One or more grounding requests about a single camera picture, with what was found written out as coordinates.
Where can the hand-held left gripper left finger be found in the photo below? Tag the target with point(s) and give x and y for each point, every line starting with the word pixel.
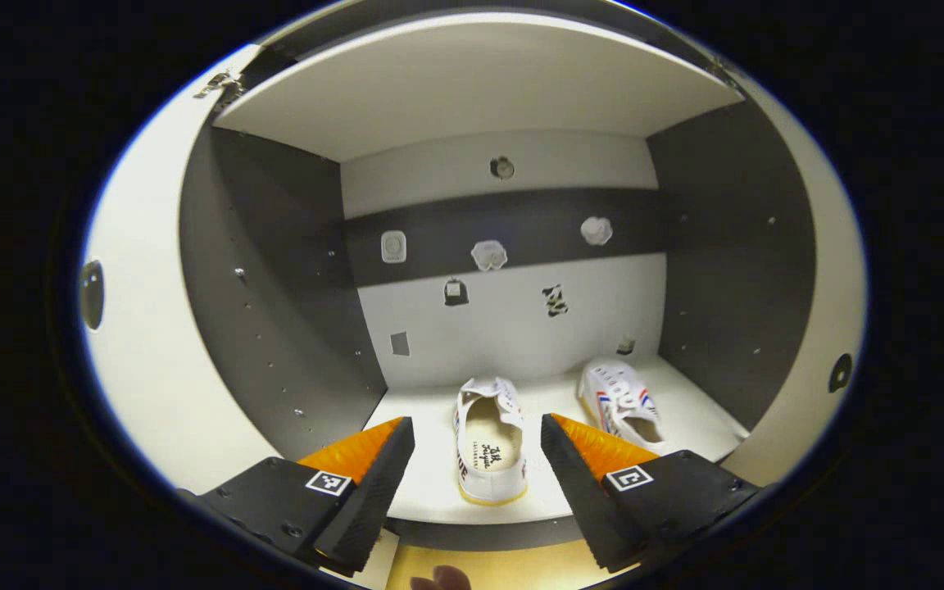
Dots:
pixel 374 500

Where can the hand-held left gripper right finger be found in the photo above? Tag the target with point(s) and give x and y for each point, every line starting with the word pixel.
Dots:
pixel 578 492

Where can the white shoe with striped side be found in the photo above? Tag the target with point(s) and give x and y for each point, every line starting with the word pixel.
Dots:
pixel 488 475
pixel 615 397

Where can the white shoe cabinet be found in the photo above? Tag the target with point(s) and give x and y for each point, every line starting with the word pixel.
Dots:
pixel 513 328

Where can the white cabinet shelf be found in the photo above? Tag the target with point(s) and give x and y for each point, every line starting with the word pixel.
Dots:
pixel 472 82
pixel 685 418

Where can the metal door hinge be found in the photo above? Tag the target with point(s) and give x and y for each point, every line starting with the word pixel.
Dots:
pixel 222 82

